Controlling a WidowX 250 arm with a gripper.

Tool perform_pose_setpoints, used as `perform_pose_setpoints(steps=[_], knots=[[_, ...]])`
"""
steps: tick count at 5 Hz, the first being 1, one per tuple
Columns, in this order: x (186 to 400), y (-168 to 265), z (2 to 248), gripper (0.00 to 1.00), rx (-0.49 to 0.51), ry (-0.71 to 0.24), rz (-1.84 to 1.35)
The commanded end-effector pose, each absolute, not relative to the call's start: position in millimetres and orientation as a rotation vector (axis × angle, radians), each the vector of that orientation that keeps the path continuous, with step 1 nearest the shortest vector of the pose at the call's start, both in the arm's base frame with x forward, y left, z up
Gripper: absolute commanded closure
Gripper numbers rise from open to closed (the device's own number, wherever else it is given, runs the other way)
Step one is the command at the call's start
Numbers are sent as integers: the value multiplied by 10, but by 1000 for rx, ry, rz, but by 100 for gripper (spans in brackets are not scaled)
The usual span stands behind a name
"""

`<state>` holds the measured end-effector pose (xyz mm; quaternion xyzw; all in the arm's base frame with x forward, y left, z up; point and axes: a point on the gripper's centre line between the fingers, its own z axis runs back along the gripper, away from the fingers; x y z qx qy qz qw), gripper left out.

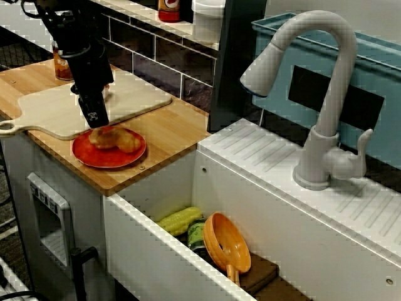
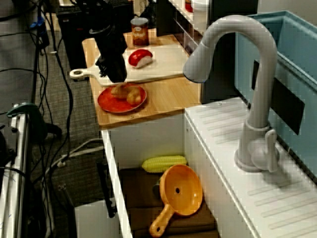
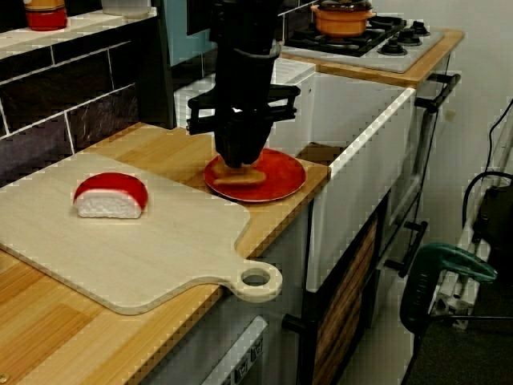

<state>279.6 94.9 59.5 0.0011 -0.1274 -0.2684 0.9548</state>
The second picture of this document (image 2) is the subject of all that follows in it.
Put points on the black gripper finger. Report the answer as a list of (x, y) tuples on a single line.
[(118, 70), (104, 70)]

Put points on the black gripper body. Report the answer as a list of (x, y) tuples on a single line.
[(111, 45)]

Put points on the tan toy chicken piece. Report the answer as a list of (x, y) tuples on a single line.
[(132, 96)]

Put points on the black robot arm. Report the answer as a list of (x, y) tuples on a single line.
[(99, 15)]

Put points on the red white toy sushi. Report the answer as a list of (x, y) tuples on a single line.
[(138, 55)]

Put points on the brown beans can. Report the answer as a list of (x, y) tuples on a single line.
[(140, 34)]

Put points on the red round plate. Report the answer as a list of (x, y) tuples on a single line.
[(111, 105)]

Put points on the light wooden cutting board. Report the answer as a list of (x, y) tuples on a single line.
[(163, 64)]

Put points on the red yellow bottle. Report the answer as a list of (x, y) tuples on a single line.
[(188, 6)]

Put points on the white round container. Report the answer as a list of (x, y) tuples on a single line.
[(200, 15)]

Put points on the yellow toy corn cob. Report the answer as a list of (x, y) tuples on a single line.
[(161, 163)]

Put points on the green toy can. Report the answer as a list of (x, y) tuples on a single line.
[(156, 188)]

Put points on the white toy sink unit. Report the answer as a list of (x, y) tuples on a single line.
[(223, 148)]

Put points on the orange plastic strainer pan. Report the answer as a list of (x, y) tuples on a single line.
[(183, 198)]

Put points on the grey toy faucet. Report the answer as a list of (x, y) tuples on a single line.
[(260, 99)]

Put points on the teal plastic bin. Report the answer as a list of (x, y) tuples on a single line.
[(297, 49)]

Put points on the silver aluminium frame rail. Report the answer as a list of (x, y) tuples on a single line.
[(17, 161)]

